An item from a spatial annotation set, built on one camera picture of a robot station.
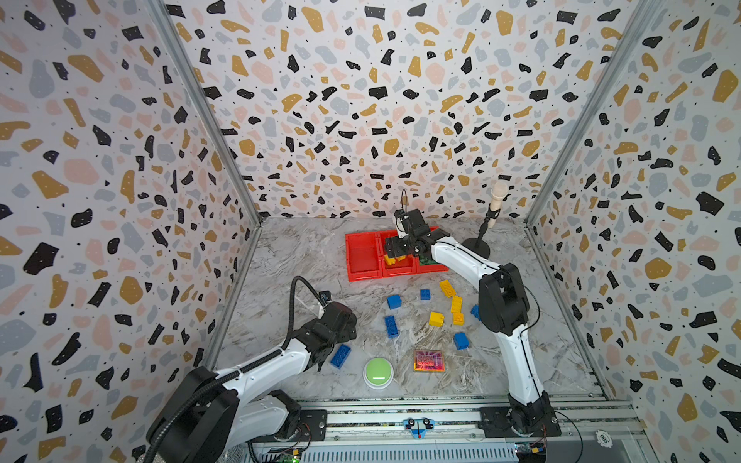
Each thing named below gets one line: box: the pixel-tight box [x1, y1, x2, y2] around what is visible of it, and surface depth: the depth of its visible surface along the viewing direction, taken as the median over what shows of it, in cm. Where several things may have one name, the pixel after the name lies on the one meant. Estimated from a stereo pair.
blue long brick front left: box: [329, 343, 352, 370], surface depth 86 cm
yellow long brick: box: [439, 279, 457, 299], surface depth 102 cm
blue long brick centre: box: [384, 315, 400, 339], surface depth 92 cm
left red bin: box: [344, 231, 383, 283], surface depth 107 cm
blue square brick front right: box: [453, 331, 470, 351], surface depth 90 cm
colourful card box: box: [412, 349, 446, 373], surface depth 85 cm
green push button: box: [365, 357, 392, 386], surface depth 83 cm
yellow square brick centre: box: [428, 310, 445, 328], surface depth 94 cm
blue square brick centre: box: [386, 294, 403, 310], surface depth 100 cm
